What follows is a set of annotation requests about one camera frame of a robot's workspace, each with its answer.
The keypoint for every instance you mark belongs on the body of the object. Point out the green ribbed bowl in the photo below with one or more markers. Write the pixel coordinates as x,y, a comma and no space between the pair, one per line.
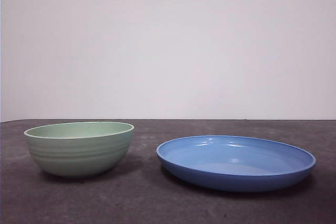
78,155

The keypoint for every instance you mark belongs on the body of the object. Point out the blue round plate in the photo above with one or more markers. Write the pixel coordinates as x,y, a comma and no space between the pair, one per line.
236,176

